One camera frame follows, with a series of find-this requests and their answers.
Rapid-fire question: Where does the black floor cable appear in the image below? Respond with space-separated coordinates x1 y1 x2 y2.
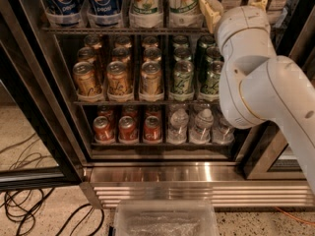
0 131 106 236

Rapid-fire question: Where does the right 7up bottle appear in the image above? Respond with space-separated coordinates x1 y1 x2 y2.
168 0 203 28

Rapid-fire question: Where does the front left gold can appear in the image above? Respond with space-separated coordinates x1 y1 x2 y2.
73 61 101 96

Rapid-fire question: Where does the steel fridge base grille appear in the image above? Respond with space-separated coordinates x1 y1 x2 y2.
80 162 315 208

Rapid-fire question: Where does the front left green can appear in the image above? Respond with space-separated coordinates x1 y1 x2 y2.
172 60 194 94

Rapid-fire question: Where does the row gold can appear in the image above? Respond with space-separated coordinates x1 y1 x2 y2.
143 47 161 62
77 47 96 64
112 47 131 63

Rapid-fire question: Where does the middle water bottle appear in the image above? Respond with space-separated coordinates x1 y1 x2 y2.
189 109 214 145

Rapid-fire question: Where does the front left orange can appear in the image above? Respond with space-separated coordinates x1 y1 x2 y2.
93 116 114 141

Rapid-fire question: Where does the left water bottle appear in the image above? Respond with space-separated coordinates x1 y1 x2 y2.
167 108 189 145

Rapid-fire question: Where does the front middle orange can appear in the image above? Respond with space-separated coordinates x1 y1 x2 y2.
118 116 138 141

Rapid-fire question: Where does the water bottle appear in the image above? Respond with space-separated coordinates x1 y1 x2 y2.
189 109 214 145
167 108 189 145
212 115 234 145

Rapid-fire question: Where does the left glass fridge door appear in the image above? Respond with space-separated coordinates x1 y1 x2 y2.
0 0 85 191

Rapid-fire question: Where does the middle row green can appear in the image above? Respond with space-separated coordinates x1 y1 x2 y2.
173 47 192 61

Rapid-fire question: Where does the orange floor cable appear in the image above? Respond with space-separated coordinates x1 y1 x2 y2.
275 206 315 227

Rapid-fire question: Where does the orange can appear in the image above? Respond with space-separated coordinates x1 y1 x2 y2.
144 116 161 142
93 116 114 141
118 116 138 141

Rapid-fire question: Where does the middle row left gold can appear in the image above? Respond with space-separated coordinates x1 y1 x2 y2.
77 47 96 64

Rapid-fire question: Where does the front right orange can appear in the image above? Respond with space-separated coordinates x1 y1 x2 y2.
144 116 161 142

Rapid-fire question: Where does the right water bottle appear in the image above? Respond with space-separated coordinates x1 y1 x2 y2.
212 115 234 145

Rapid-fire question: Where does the clear plastic bin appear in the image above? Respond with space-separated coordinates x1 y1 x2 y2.
113 200 220 236

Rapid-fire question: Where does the front right green can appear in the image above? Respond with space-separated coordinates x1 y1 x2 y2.
201 61 223 95

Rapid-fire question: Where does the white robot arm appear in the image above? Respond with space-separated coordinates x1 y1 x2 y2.
198 0 315 192

